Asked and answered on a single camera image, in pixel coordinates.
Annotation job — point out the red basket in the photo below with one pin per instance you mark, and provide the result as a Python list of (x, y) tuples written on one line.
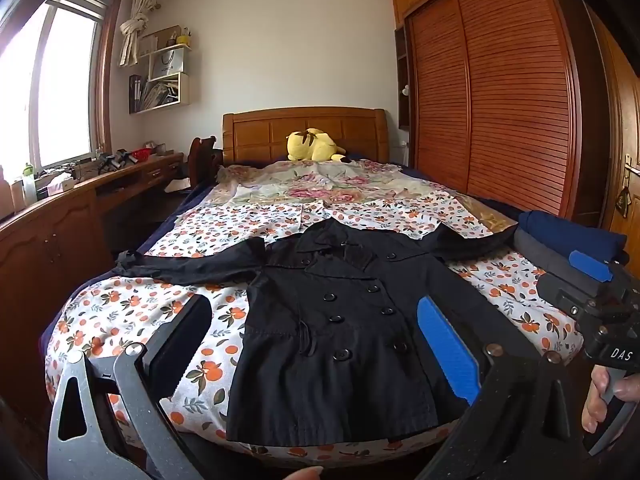
[(141, 154)]

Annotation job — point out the wooden door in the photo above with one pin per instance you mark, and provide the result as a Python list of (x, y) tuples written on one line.
[(627, 125)]

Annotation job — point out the brown patterned cloth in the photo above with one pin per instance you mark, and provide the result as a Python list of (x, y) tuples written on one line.
[(492, 217)]

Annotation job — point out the cardboard box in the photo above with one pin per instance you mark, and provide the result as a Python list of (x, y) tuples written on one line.
[(155, 40)]

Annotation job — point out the stack of papers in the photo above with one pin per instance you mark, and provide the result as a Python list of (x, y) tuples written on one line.
[(160, 94)]

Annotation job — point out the tied beige curtain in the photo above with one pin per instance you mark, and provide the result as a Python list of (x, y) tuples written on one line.
[(132, 35)]

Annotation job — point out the orange print blanket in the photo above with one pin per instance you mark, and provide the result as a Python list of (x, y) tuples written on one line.
[(125, 310)]

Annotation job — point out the floral bedsheet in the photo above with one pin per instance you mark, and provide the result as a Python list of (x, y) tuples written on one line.
[(350, 185)]

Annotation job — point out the folded navy cloth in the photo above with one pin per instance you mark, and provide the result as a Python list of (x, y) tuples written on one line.
[(570, 237)]

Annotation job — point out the small yellow figure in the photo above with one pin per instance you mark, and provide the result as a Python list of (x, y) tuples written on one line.
[(184, 36)]

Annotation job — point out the dark door hanging ornament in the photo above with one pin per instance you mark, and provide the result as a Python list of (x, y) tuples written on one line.
[(623, 202)]

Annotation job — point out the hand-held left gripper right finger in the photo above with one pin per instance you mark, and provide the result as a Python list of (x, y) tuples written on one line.
[(445, 345)]

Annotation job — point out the white wall shelf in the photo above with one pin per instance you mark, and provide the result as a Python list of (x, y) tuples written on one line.
[(184, 90)]

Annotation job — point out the black binders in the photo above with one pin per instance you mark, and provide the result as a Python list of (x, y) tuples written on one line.
[(135, 94)]

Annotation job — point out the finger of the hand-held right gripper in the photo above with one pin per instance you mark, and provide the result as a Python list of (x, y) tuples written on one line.
[(590, 265), (565, 290)]

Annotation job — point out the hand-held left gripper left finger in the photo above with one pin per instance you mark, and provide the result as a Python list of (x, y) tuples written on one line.
[(175, 345)]

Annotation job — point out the black coat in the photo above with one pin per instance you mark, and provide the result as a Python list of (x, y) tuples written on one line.
[(325, 360)]

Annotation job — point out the wooden corner shelf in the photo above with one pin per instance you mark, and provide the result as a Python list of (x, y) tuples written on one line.
[(402, 60)]

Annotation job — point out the wooden headboard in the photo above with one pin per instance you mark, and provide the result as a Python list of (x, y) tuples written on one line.
[(250, 135)]

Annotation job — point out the green capped bottle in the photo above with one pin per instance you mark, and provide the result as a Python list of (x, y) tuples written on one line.
[(29, 187)]

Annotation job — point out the wooden slatted wardrobe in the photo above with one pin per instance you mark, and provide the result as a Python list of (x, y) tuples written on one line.
[(500, 85)]

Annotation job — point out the person's left hand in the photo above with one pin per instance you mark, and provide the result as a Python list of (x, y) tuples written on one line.
[(302, 474)]

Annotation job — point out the folded grey cloth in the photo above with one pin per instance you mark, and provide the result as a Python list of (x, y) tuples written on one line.
[(545, 255)]

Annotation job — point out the wooden chair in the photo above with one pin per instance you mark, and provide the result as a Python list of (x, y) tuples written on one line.
[(200, 160)]

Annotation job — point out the brown bottle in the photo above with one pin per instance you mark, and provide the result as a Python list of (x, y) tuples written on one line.
[(5, 195)]

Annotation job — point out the window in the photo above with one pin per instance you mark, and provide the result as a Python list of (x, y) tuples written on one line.
[(65, 85)]

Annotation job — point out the wooden desk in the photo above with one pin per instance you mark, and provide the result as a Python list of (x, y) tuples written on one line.
[(50, 240)]

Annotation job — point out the yellow plush toy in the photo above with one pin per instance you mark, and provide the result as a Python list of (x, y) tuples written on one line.
[(310, 147)]

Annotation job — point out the white paper bag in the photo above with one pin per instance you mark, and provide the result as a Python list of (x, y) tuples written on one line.
[(167, 65)]

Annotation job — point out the beige cup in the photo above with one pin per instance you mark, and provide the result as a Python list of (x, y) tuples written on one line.
[(18, 197)]

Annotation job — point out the person's right hand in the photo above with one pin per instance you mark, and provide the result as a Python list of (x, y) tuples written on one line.
[(595, 400)]

